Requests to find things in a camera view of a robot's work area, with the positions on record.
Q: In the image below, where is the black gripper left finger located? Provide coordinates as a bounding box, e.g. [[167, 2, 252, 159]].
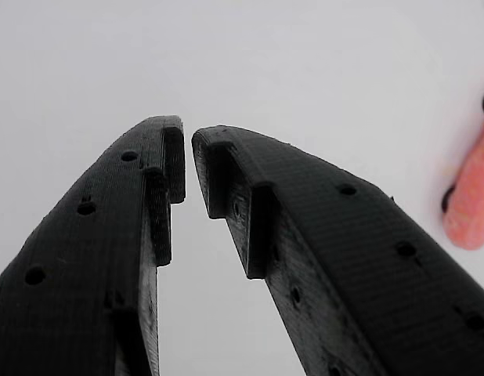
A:
[[0, 115, 186, 376]]

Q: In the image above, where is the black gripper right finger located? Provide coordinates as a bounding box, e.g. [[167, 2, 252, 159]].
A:
[[191, 125, 484, 376]]

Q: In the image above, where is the small orange carrot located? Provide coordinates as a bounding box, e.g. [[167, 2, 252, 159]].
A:
[[441, 116, 484, 251]]

